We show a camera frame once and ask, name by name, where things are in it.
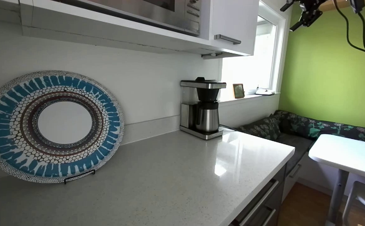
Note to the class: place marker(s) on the white upper cabinet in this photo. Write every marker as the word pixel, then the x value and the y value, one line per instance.
pixel 113 25

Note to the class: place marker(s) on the white cabinet door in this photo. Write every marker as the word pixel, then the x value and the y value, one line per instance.
pixel 232 22

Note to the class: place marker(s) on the white object on sill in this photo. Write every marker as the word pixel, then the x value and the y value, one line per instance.
pixel 264 91

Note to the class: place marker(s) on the grey drawer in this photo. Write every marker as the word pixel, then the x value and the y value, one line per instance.
pixel 273 201

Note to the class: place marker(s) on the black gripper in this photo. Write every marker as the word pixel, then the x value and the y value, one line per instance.
pixel 310 4

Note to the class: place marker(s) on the steel coffee maker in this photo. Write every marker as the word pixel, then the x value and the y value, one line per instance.
pixel 188 110

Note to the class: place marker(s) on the white chair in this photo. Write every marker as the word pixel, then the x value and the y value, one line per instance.
pixel 361 197

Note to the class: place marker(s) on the window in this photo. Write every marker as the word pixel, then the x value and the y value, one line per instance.
pixel 251 62

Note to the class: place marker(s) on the steel microwave door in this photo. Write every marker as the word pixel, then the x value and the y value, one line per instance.
pixel 129 9

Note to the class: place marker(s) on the grey bench seat cushion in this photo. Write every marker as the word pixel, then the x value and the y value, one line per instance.
pixel 297 147

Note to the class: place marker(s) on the white bench drawer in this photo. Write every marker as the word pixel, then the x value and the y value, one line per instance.
pixel 291 185

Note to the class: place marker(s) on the dark floral pillow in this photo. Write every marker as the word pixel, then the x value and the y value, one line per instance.
pixel 261 128

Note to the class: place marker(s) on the long floral back cushion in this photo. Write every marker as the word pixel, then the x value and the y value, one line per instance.
pixel 324 127

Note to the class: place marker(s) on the small under-cabinet light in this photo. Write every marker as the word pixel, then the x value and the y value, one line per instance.
pixel 211 55

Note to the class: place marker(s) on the steel coffee carafe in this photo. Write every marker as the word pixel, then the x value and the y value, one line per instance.
pixel 207 117

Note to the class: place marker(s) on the blue patterned decorative plate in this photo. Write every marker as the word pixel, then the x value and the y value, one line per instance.
pixel 13 131

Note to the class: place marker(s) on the white table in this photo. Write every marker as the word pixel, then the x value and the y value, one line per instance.
pixel 349 153

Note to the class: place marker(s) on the small picture frame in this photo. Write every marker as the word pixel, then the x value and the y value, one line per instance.
pixel 238 91

